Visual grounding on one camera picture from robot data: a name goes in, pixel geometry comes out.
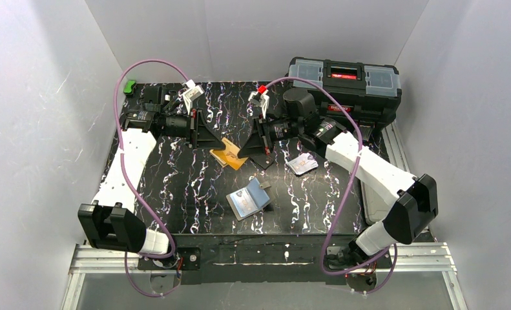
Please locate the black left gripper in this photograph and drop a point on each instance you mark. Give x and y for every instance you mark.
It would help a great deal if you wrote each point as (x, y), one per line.
(196, 128)

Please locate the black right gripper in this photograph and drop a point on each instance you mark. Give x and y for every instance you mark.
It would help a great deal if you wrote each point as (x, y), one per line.
(260, 133)

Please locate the orange credit card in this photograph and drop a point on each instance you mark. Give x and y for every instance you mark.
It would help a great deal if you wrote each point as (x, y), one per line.
(232, 160)
(228, 146)

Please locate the grey blue card holder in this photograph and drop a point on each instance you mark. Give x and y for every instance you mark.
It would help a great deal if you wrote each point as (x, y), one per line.
(251, 199)

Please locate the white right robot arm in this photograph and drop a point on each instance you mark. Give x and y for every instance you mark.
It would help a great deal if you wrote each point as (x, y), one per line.
(412, 200)

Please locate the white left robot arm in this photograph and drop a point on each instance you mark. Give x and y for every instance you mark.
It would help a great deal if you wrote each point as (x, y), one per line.
(109, 221)

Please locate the green small tool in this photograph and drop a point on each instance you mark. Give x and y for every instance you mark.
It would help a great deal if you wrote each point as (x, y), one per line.
(129, 88)

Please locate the black toolbox with clear lids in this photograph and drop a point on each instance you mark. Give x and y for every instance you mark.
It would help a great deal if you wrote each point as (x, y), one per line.
(370, 93)

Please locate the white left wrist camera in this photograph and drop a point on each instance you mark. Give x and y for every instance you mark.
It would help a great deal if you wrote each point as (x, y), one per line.
(191, 92)

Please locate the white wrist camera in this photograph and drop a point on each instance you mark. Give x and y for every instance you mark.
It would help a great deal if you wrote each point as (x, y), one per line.
(191, 92)
(261, 99)

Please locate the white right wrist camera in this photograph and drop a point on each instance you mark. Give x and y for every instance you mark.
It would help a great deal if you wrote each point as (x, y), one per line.
(261, 99)

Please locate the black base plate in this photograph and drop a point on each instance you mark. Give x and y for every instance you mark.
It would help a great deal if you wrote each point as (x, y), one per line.
(246, 258)

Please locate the aluminium frame rails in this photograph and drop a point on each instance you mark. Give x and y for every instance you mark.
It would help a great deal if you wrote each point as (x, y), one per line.
(422, 272)

